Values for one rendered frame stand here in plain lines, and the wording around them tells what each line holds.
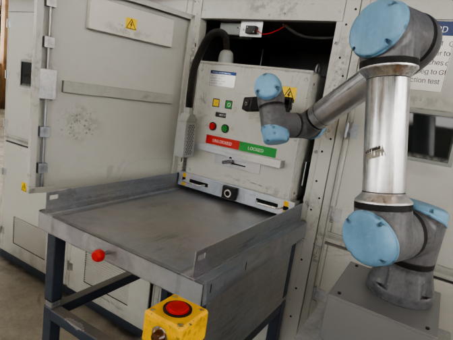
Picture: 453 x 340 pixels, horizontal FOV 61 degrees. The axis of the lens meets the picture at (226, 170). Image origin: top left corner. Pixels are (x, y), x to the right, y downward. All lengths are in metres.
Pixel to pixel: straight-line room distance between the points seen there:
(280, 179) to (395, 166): 0.67
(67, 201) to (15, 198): 1.48
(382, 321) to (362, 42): 0.58
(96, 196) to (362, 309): 0.90
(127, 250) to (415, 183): 0.90
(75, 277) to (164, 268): 1.49
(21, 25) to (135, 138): 1.26
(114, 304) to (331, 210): 1.29
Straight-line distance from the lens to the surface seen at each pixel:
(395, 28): 0.82
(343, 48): 1.43
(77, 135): 1.53
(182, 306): 0.69
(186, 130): 1.51
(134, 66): 1.61
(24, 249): 2.78
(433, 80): 1.35
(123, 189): 1.45
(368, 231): 0.82
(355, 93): 1.05
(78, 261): 2.35
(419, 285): 0.99
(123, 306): 2.17
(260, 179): 1.47
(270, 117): 1.07
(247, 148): 1.49
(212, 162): 1.58
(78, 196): 1.33
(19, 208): 2.74
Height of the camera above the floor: 1.26
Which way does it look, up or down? 11 degrees down
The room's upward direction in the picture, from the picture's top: 8 degrees clockwise
